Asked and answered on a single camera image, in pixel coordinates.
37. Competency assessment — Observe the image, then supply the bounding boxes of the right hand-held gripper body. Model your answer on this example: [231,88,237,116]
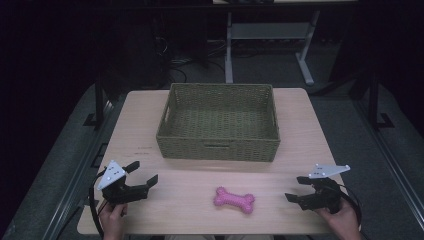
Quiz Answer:
[299,163,352,215]

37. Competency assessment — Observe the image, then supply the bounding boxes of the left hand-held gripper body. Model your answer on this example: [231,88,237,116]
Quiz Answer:
[96,159,150,206]

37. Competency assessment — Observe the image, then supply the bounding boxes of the pink bone-shaped dog toy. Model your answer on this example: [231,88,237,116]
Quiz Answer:
[213,186,256,215]

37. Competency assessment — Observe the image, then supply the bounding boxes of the green woven basket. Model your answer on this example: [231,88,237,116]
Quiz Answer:
[155,82,281,163]

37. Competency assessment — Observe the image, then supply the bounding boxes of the person's left hand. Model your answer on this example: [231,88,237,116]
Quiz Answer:
[98,203,129,240]

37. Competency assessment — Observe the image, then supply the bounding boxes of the person's right hand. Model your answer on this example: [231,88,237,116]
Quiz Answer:
[314,199,363,240]

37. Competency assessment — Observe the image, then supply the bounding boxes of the black metal stand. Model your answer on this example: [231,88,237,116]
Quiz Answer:
[365,72,396,131]
[82,75,115,130]

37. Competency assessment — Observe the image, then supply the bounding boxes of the black cable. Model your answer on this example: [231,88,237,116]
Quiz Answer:
[339,184,364,231]
[87,169,108,240]

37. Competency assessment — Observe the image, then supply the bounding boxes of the aluminium floor rail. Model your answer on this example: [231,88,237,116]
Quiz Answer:
[352,99,424,233]
[41,94,129,240]

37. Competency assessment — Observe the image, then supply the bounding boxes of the tangle of floor cables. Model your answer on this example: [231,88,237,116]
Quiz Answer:
[156,34,228,86]

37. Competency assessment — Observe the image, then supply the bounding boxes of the grey metal desk frame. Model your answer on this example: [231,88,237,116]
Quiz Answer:
[224,9,322,87]

